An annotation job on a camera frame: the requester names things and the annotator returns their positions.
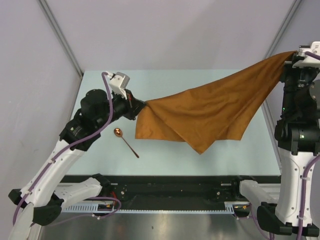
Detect left aluminium corner post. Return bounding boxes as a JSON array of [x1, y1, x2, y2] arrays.
[[36, 0, 84, 79]]

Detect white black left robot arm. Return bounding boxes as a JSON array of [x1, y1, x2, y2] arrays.
[[8, 89, 147, 240]]

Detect orange cloth napkin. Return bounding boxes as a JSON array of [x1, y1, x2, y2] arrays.
[[135, 51, 295, 154]]

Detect copper spoon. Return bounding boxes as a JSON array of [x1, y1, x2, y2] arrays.
[[113, 127, 140, 158]]

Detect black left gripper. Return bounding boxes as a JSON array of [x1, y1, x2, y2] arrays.
[[97, 87, 147, 129]]

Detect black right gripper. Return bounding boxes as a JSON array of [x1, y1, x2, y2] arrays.
[[277, 50, 320, 115]]

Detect right aluminium corner post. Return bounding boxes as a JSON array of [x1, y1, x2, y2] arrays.
[[263, 0, 303, 59]]

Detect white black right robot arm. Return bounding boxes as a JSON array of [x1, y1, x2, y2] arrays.
[[230, 46, 320, 239]]

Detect white slotted cable duct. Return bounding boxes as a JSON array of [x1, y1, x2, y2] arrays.
[[61, 203, 235, 215]]

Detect aluminium corner post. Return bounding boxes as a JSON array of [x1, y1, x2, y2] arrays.
[[36, 0, 84, 79], [263, 0, 303, 59]]

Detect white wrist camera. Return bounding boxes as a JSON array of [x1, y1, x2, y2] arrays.
[[298, 41, 320, 60], [109, 72, 130, 99]]

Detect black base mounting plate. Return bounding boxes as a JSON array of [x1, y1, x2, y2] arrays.
[[65, 175, 281, 210]]

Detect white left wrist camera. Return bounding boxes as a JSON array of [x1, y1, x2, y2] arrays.
[[109, 72, 130, 99]]

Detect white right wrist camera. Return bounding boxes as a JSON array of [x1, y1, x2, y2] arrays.
[[298, 41, 320, 60]]

